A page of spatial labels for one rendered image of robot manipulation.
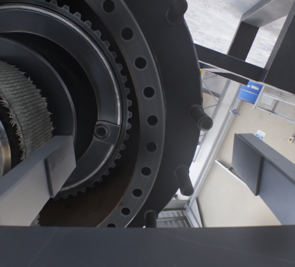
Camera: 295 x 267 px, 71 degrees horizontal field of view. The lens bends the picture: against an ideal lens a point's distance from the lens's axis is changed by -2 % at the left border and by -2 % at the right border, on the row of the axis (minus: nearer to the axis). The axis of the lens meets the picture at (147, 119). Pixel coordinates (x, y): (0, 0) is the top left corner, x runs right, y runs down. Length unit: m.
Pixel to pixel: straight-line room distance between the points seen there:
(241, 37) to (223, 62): 1.11
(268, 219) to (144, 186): 6.71
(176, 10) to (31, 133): 0.18
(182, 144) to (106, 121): 0.12
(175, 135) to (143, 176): 0.08
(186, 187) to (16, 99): 0.20
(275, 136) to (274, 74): 5.51
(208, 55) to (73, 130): 1.07
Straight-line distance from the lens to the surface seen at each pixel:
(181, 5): 0.23
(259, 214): 7.04
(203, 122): 0.24
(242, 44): 2.36
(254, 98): 6.53
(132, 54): 0.21
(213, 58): 1.26
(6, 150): 0.21
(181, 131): 0.29
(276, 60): 1.29
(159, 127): 0.22
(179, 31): 0.28
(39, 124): 0.24
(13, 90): 0.23
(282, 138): 6.65
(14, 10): 0.36
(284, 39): 1.31
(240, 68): 1.30
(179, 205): 8.60
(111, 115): 0.32
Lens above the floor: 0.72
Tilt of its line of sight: 15 degrees up
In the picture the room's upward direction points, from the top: 160 degrees counter-clockwise
